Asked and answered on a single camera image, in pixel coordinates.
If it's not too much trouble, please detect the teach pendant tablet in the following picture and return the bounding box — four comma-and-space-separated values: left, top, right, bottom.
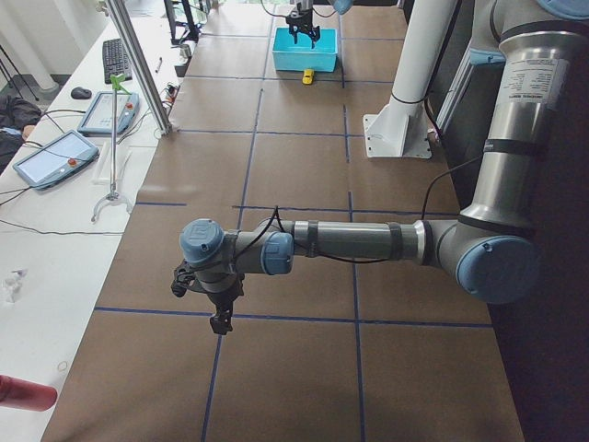
13, 130, 99, 190
77, 91, 140, 136

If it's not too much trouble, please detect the metal cup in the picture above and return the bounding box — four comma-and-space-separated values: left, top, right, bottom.
179, 43, 192, 64

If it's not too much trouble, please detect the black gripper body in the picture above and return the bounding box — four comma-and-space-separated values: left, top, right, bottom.
202, 273, 244, 318
285, 11, 314, 30

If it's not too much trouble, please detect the far teach pendant tablet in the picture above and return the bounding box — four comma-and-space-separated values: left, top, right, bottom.
77, 91, 140, 136

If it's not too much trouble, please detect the red cylinder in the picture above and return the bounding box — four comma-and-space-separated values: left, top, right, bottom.
1, 375, 58, 412

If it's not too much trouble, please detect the turquoise plastic bin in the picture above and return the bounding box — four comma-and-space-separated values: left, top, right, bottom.
272, 28, 339, 73

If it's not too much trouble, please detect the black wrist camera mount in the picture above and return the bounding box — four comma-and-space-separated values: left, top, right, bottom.
170, 261, 196, 298

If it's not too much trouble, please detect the black computer mouse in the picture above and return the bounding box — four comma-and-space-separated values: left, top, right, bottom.
70, 87, 93, 100

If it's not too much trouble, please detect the yellow beetle toy car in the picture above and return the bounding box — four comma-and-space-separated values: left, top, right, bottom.
302, 69, 315, 86

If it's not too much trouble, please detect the white foam tray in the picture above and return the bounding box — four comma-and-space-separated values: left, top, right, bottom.
91, 141, 132, 185

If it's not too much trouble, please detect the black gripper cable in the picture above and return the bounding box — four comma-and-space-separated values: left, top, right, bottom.
229, 156, 484, 277

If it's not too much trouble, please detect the white small figure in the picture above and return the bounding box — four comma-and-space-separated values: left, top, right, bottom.
2, 269, 29, 304

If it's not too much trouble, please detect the aluminium frame post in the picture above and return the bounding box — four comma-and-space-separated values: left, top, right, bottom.
105, 0, 172, 135

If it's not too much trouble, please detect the black keyboard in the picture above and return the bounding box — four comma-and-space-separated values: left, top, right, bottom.
102, 39, 133, 84

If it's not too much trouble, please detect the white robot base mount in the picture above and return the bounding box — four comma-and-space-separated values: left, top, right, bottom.
363, 0, 457, 159

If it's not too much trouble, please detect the near teach pendant tablet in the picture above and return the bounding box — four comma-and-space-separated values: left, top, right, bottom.
13, 130, 99, 190

